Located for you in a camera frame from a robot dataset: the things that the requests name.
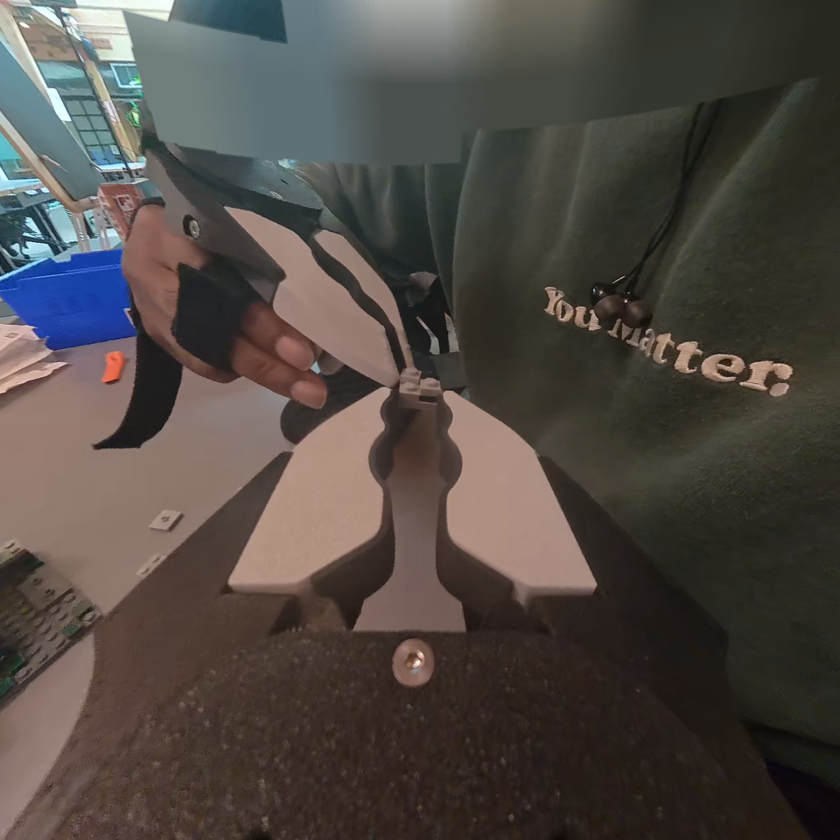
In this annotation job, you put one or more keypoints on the person's right hand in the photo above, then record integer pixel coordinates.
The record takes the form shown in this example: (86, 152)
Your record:
(151, 282)

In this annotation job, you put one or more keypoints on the grey green brick castle model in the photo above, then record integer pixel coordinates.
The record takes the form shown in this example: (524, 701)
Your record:
(39, 623)

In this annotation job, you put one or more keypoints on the orange brick separator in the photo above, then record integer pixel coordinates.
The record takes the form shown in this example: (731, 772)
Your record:
(114, 367)

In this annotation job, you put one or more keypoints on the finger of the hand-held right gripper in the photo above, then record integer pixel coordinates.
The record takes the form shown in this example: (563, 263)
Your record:
(367, 269)
(315, 289)

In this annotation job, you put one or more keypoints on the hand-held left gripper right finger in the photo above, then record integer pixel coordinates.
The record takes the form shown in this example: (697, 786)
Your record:
(518, 518)

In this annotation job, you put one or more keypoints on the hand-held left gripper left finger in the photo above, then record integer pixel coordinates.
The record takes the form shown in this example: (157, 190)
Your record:
(315, 512)

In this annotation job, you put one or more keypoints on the white paper sheets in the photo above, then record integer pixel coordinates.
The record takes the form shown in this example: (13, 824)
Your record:
(23, 358)

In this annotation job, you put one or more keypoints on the grey four-stud base plate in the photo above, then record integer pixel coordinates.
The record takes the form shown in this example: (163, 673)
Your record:
(420, 397)

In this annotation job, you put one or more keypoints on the blue plastic bin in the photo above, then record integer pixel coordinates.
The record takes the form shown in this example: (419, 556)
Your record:
(65, 302)

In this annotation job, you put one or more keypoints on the cluster of grey square plates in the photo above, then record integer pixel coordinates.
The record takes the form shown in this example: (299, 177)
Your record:
(165, 520)

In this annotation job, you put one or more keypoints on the grey desk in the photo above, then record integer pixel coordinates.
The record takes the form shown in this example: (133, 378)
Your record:
(98, 472)

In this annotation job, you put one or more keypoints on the large glass window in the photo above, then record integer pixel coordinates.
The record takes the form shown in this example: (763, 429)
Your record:
(98, 131)

